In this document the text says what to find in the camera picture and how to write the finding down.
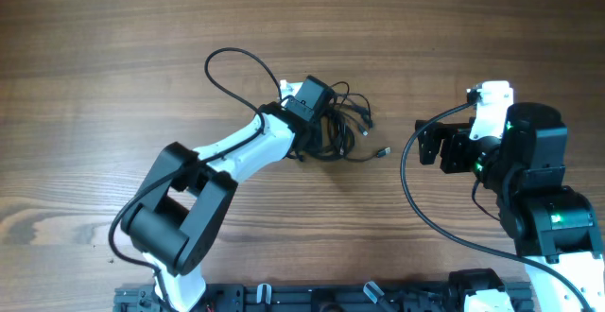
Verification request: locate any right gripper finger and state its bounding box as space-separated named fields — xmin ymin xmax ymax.
xmin=418 ymin=130 xmax=441 ymax=165
xmin=414 ymin=120 xmax=454 ymax=135

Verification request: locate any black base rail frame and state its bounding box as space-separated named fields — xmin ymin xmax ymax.
xmin=112 ymin=282 xmax=454 ymax=312

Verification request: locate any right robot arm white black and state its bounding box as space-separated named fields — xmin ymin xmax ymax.
xmin=409 ymin=102 xmax=604 ymax=311

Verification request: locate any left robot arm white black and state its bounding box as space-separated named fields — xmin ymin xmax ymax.
xmin=119 ymin=76 xmax=336 ymax=311

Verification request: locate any black usb cable end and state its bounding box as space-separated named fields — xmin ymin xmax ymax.
xmin=345 ymin=147 xmax=391 ymax=163

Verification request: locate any black usb cable bundle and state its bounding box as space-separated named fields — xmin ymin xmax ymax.
xmin=295 ymin=80 xmax=374 ymax=163

